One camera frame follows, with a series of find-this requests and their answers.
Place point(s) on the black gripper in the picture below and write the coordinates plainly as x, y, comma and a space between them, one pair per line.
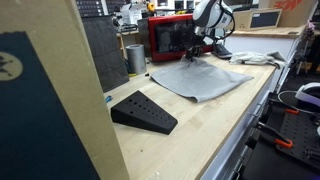
196, 48

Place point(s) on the grey towel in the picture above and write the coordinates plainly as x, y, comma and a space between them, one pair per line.
198, 79

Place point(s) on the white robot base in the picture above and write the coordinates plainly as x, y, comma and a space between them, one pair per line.
309, 93

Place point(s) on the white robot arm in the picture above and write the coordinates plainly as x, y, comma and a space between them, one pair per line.
207, 16

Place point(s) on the white fluffy towel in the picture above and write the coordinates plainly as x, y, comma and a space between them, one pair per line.
254, 58

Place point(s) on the red and black microwave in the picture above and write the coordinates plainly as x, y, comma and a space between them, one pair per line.
170, 36

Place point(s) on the grey canvas sneaker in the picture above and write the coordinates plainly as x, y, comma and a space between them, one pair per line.
221, 52

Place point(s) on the grey metal cylinder cup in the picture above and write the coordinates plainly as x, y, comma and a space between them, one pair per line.
136, 58

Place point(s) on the cardboard box with black panel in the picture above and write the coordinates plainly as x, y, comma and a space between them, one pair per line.
257, 19

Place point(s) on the large cardboard box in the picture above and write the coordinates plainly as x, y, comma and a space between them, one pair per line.
54, 121

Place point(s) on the orange handled clamp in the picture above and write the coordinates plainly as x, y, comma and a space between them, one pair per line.
278, 138

